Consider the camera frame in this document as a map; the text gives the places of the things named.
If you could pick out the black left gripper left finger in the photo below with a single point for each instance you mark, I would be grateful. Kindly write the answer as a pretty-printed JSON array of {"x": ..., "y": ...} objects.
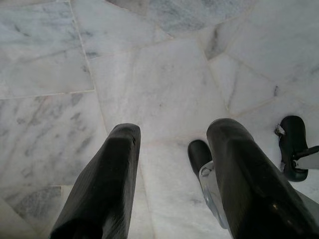
[{"x": 99, "y": 186}]

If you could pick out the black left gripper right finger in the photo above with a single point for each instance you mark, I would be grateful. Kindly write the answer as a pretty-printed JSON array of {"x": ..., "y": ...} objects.
[{"x": 249, "y": 186}]

